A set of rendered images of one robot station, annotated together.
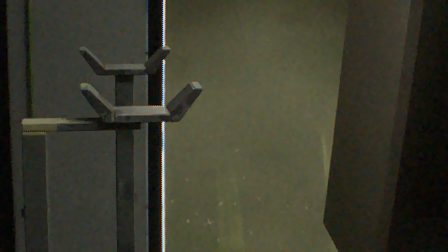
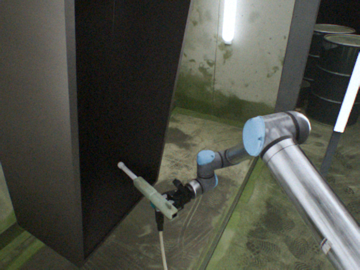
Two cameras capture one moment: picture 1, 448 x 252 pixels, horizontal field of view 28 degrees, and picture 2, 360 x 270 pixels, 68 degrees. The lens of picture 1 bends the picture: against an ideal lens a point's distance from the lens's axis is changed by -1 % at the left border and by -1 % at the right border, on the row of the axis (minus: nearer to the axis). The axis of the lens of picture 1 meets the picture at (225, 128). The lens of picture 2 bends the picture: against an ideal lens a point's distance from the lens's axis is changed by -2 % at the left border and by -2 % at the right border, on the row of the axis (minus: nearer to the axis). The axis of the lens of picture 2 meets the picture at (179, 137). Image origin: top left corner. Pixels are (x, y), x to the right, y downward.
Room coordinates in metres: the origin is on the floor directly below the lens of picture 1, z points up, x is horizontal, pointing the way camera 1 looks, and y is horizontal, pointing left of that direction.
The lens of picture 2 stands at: (1.05, -0.03, 1.46)
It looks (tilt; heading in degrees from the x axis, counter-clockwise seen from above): 31 degrees down; 307
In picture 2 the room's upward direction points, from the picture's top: straight up
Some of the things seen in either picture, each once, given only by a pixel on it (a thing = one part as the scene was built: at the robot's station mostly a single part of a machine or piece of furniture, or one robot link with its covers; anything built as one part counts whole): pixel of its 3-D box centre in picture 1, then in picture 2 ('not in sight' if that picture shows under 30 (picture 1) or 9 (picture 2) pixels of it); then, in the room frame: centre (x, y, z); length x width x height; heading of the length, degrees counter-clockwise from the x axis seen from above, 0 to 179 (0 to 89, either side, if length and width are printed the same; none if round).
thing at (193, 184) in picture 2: not in sight; (192, 189); (1.64, -0.91, 0.50); 0.10 x 0.05 x 0.09; 166
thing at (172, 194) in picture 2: not in sight; (179, 197); (1.65, -0.83, 0.50); 0.12 x 0.08 x 0.09; 76
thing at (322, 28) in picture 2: not in sight; (329, 29); (1.70, -3.91, 0.86); 0.54 x 0.54 x 0.01
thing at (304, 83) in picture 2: not in sight; (295, 93); (1.82, -3.46, 0.14); 0.31 x 0.29 x 0.28; 100
